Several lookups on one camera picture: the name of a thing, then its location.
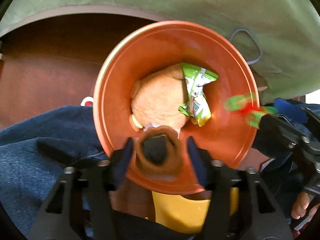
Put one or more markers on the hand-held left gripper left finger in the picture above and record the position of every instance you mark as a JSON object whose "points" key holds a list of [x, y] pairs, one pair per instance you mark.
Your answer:
{"points": [[126, 155]]}

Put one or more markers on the person's right hand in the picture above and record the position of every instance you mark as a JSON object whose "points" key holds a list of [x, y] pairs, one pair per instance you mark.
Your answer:
{"points": [[300, 205]]}

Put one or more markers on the white red small object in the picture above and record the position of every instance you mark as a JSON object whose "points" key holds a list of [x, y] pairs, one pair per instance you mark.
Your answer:
{"points": [[86, 101]]}

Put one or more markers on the person's left jeans leg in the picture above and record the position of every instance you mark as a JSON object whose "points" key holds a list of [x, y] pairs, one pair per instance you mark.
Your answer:
{"points": [[37, 155]]}

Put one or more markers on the brown plush toy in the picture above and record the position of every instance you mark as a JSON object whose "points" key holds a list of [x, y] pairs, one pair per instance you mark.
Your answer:
{"points": [[157, 100]]}

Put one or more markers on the green red candy wrapper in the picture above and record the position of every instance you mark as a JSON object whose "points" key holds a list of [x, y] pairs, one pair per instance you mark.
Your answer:
{"points": [[237, 102]]}

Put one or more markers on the brown paper cup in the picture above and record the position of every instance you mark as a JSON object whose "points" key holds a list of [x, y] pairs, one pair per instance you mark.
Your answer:
{"points": [[175, 166]]}

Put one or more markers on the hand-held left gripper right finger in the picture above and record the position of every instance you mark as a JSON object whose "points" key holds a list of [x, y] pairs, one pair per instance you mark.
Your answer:
{"points": [[193, 152]]}

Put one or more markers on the green white snack wrapper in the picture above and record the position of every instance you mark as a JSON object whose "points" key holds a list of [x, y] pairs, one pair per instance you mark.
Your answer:
{"points": [[197, 90]]}

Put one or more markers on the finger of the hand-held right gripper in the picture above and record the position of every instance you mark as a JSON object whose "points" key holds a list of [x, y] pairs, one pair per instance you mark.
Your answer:
{"points": [[287, 108], [275, 127]]}

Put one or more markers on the person's right jeans leg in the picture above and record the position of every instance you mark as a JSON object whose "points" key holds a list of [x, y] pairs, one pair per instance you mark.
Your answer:
{"points": [[280, 180]]}

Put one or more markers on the bed with green blanket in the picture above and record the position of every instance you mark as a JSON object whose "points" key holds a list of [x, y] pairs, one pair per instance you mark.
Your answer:
{"points": [[200, 2]]}

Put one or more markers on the yellow plastic object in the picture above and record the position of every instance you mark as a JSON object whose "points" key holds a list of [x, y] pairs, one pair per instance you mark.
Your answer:
{"points": [[180, 210]]}

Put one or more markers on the person's jeans leg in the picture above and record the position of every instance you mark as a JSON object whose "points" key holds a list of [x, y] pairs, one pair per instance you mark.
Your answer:
{"points": [[37, 155], [280, 180]]}

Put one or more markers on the grey brown bed base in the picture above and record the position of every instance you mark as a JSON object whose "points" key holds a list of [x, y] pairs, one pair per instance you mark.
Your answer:
{"points": [[100, 8]]}

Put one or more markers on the orange plastic trash bin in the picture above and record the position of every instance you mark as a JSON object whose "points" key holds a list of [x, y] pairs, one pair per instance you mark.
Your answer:
{"points": [[225, 140]]}

